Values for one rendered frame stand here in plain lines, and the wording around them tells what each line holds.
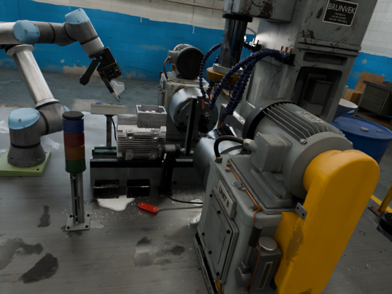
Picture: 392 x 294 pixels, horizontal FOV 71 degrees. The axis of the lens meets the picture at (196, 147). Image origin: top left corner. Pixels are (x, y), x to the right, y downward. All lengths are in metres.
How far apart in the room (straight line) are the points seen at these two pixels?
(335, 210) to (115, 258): 0.67
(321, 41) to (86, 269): 1.12
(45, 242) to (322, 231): 0.83
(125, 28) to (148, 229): 5.83
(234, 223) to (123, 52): 6.16
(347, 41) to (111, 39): 5.78
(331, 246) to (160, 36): 6.27
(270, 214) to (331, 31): 0.79
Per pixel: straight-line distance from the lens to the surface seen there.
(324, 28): 1.20
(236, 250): 0.71
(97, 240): 1.04
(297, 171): 0.60
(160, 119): 1.17
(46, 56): 6.89
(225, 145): 0.94
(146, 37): 6.64
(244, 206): 0.64
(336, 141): 0.62
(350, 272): 1.19
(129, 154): 1.17
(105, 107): 1.44
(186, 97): 1.45
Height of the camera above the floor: 1.53
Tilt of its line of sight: 25 degrees down
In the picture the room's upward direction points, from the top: 9 degrees clockwise
